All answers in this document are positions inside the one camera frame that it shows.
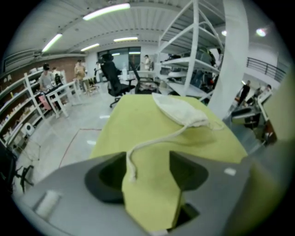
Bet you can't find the black metal railing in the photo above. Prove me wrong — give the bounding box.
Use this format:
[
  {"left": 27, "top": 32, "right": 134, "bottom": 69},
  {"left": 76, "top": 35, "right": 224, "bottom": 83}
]
[{"left": 246, "top": 57, "right": 286, "bottom": 81}]

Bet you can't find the black cantilever chair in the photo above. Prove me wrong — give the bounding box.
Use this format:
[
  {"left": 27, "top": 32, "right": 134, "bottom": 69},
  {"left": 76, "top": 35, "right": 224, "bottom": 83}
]
[{"left": 129, "top": 61, "right": 159, "bottom": 94}]

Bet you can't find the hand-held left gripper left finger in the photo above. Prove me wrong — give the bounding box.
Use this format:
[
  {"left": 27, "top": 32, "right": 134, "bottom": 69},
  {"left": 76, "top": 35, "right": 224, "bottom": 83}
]
[{"left": 12, "top": 151, "right": 150, "bottom": 236}]

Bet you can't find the black swivel chair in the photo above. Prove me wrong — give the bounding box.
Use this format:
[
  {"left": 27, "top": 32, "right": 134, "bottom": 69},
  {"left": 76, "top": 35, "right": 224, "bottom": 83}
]
[{"left": 0, "top": 147, "right": 35, "bottom": 194}]

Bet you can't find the fluorescent ceiling light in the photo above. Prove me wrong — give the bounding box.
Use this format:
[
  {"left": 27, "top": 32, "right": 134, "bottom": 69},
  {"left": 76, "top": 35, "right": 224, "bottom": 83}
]
[
  {"left": 80, "top": 43, "right": 100, "bottom": 52},
  {"left": 83, "top": 3, "right": 131, "bottom": 21},
  {"left": 41, "top": 33, "right": 63, "bottom": 53},
  {"left": 113, "top": 36, "right": 138, "bottom": 42}
]

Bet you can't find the white wire-leg side table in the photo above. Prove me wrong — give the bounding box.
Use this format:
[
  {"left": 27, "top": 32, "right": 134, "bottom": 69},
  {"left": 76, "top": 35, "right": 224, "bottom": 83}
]
[{"left": 13, "top": 133, "right": 41, "bottom": 162}]

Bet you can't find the cream drawstring bag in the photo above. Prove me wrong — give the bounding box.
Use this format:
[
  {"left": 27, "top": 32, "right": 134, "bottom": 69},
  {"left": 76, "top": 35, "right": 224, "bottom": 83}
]
[{"left": 126, "top": 92, "right": 225, "bottom": 183}]

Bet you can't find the black office chair with headrest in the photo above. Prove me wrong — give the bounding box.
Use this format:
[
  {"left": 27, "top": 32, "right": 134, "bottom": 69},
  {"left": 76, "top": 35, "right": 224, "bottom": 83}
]
[{"left": 100, "top": 53, "right": 136, "bottom": 108}]

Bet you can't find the round wooden table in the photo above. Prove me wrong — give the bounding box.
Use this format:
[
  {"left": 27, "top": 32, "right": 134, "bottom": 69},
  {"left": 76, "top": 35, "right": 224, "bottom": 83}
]
[{"left": 82, "top": 77, "right": 100, "bottom": 96}]

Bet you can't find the pink chair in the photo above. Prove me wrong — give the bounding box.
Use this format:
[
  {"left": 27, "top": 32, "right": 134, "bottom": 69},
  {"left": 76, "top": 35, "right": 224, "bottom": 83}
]
[{"left": 38, "top": 94, "right": 53, "bottom": 111}]

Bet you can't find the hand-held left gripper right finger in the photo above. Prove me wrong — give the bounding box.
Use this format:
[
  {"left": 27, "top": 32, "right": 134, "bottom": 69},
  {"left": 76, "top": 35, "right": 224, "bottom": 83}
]
[{"left": 169, "top": 149, "right": 252, "bottom": 234}]

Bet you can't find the white desk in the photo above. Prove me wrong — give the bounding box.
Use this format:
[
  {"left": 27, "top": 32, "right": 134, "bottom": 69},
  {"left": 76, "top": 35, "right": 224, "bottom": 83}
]
[{"left": 46, "top": 80, "right": 82, "bottom": 119}]

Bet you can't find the small white appliance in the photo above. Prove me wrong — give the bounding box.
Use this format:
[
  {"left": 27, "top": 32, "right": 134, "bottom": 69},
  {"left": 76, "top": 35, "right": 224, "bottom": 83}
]
[{"left": 23, "top": 122, "right": 35, "bottom": 137}]

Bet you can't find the green tablecloth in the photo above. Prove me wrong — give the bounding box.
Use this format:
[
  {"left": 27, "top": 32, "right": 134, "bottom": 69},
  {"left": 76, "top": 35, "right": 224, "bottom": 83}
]
[{"left": 89, "top": 94, "right": 248, "bottom": 231}]

